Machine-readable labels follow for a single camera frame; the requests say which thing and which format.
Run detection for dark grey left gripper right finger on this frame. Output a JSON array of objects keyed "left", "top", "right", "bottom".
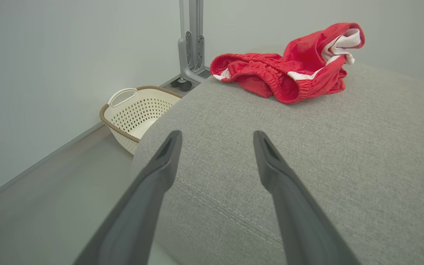
[{"left": 253, "top": 130, "right": 362, "bottom": 265}]

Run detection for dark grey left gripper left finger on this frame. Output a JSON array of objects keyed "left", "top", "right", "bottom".
[{"left": 73, "top": 130, "right": 183, "bottom": 265}]

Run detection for red shorts with white stripes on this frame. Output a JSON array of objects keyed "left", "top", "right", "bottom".
[{"left": 210, "top": 22, "right": 365, "bottom": 105}]

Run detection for grey fabric cushion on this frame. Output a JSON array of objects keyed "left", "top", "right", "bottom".
[{"left": 131, "top": 61, "right": 424, "bottom": 265}]

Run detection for cream perforated laundry basket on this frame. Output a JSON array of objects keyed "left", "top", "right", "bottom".
[{"left": 99, "top": 85, "right": 183, "bottom": 155}]

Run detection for black caster wheel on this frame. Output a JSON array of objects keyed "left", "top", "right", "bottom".
[{"left": 170, "top": 77, "right": 193, "bottom": 92}]

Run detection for grey metal frame stand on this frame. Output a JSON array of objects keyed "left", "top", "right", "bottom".
[{"left": 177, "top": 0, "right": 213, "bottom": 85}]

